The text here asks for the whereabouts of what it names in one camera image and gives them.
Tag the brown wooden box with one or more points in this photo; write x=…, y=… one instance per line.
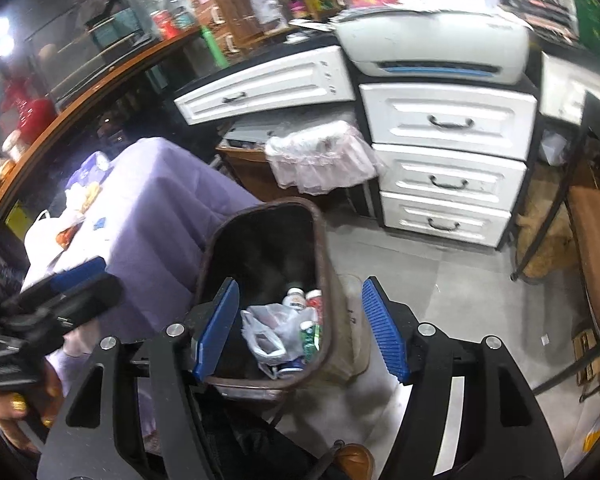
x=250, y=175

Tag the green drink carton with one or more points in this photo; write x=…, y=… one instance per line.
x=311, y=342

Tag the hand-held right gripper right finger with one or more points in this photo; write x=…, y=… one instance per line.
x=385, y=330

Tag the green printed bag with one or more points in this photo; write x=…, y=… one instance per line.
x=582, y=5

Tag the white printer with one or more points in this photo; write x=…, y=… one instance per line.
x=430, y=42

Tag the wide white drawer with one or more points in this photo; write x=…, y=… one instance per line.
x=265, y=85

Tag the white plastic bag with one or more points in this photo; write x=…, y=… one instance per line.
x=42, y=245
x=270, y=327

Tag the black frame glass display case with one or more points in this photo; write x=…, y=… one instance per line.
x=80, y=35

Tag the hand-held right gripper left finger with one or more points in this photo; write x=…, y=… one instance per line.
x=217, y=330

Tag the brown trash bin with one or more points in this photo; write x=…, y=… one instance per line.
x=260, y=245

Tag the green bottle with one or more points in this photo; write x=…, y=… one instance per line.
x=216, y=47

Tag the curved wooden counter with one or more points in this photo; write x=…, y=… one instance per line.
x=80, y=95

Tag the person's left hand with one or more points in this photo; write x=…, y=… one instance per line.
x=10, y=420

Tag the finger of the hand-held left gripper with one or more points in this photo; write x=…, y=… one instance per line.
x=77, y=274
x=70, y=305

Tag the small cardboard box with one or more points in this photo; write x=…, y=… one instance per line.
x=590, y=360

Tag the white tissue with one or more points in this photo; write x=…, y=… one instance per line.
x=75, y=199

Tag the waste bin with pale liner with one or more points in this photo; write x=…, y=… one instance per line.
x=325, y=160

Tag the brown cardboard box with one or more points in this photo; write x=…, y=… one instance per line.
x=227, y=22

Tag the red tin can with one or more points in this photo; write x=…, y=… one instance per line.
x=164, y=24

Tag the brown leather shoe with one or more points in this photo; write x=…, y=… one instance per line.
x=355, y=460

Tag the purple and white packet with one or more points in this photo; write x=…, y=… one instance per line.
x=94, y=166

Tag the purple floral tablecloth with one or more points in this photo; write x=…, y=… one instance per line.
x=155, y=210

